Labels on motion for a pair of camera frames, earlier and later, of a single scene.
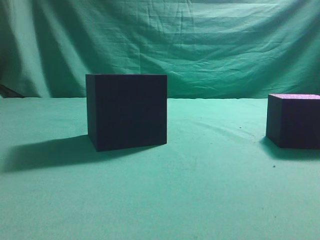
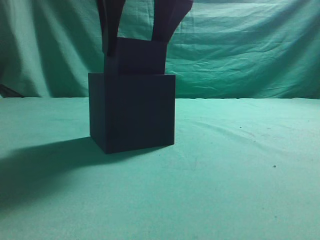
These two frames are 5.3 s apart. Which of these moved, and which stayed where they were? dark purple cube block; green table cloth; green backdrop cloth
Moved: dark purple cube block
Stayed: green table cloth; green backdrop cloth
